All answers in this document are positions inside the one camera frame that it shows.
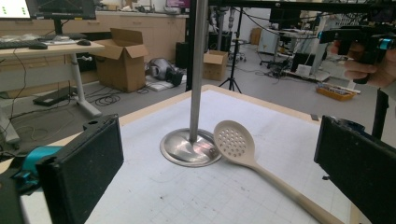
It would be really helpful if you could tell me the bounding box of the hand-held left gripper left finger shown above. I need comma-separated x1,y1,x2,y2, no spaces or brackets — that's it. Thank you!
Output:
35,113,125,224

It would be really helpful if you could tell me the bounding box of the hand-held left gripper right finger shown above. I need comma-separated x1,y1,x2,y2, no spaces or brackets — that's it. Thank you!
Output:
313,115,396,224

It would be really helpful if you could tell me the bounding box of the beige slotted spoon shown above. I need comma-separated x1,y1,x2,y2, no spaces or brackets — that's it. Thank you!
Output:
213,119,345,224

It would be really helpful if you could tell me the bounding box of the yellow tray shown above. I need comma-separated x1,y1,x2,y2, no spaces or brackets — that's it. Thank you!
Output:
315,83,358,102

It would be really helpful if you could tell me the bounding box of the white cabinet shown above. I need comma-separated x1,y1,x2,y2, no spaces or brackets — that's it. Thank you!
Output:
257,28,280,56

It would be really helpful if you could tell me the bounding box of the black flat device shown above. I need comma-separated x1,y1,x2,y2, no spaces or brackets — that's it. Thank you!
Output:
32,86,78,107

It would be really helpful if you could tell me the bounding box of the black tripod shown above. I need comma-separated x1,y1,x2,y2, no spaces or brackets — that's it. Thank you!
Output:
219,6,243,94

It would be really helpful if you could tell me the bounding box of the white grid mat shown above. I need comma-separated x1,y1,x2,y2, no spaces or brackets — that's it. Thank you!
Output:
18,89,356,224

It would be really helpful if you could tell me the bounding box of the large open cardboard box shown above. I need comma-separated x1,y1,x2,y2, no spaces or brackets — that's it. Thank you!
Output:
90,27,149,93

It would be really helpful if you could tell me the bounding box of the white flat board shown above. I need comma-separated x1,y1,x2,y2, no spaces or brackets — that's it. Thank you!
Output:
145,74,188,92

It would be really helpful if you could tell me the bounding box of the small cardboard box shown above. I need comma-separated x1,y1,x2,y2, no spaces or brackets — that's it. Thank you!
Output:
203,49,229,82

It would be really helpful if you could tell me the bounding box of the grey vacuum cleaner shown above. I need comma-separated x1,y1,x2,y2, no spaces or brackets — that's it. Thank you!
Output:
147,57,185,88

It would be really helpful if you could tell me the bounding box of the steel utensil stand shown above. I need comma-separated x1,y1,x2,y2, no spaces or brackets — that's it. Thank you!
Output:
159,0,222,168

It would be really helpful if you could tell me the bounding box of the black keyboard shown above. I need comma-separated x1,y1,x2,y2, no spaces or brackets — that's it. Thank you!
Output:
0,40,32,50

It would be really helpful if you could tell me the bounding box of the black speaker box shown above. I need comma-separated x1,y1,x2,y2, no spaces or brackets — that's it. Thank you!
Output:
175,41,190,70

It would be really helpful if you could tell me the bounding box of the black computer monitor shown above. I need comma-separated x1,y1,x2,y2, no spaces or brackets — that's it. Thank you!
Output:
26,0,97,35

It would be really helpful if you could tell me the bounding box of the lit white computer monitor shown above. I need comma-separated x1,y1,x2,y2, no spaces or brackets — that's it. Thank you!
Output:
0,0,32,21

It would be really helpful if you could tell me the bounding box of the black metal post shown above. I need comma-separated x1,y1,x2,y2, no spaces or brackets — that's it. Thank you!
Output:
372,88,390,141

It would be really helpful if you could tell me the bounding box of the black cable coil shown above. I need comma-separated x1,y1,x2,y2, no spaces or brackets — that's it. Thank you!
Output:
92,92,121,107

